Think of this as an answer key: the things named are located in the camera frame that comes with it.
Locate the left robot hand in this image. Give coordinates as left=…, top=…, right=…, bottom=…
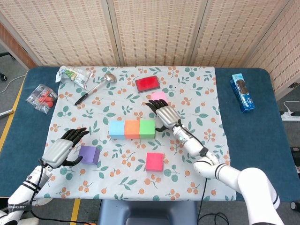
left=38, top=127, right=90, bottom=169

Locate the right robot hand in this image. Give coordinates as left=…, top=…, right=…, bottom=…
left=145, top=99, right=182, bottom=132

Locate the green foam cube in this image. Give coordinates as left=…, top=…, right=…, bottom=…
left=139, top=119, right=157, bottom=140

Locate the purple foam cube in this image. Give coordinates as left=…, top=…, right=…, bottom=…
left=78, top=145, right=101, bottom=165

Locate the orange foam cube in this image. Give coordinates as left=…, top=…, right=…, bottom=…
left=124, top=120, right=141, bottom=140

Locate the light blue foam cube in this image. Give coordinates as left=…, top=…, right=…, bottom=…
left=108, top=120, right=127, bottom=140

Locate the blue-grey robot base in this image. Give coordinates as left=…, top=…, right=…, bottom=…
left=97, top=200, right=199, bottom=225

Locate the light pink foam cube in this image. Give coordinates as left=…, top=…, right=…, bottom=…
left=150, top=91, right=168, bottom=104

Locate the red ink stamp pad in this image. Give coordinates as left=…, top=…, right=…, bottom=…
left=135, top=76, right=161, bottom=94

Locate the red foam cube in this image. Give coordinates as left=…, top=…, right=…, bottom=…
left=145, top=152, right=164, bottom=173

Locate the plastic bag with red caps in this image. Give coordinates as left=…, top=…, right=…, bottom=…
left=25, top=83, right=59, bottom=115

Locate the floral tablecloth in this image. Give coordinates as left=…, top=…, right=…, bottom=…
left=32, top=66, right=237, bottom=202

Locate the blue cookie box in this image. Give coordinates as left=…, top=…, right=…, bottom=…
left=229, top=73, right=255, bottom=114

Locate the crumpled snack bag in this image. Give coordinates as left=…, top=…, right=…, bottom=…
left=55, top=66, right=96, bottom=90

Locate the bamboo folding screen panel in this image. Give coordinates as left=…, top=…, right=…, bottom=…
left=245, top=0, right=300, bottom=94
left=107, top=0, right=208, bottom=68
left=191, top=0, right=293, bottom=68
left=0, top=0, right=118, bottom=68

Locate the black office chair base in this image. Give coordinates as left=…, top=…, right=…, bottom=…
left=0, top=52, right=16, bottom=82

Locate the white power strip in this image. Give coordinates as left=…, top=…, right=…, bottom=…
left=280, top=112, right=300, bottom=122

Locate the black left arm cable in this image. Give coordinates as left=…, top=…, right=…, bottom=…
left=29, top=159, right=78, bottom=223

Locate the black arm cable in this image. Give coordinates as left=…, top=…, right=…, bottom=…
left=29, top=159, right=78, bottom=223
left=177, top=119, right=209, bottom=225

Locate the metal ladle black handle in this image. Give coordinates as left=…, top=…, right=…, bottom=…
left=74, top=72, right=118, bottom=106

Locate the white floor cable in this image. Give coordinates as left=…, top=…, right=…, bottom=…
left=0, top=74, right=27, bottom=94

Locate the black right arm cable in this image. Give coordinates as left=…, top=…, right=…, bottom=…
left=177, top=119, right=209, bottom=225

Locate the black floor cable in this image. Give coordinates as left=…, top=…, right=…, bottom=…
left=206, top=212, right=229, bottom=225

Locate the white charger cable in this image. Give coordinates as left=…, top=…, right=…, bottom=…
left=283, top=100, right=300, bottom=113

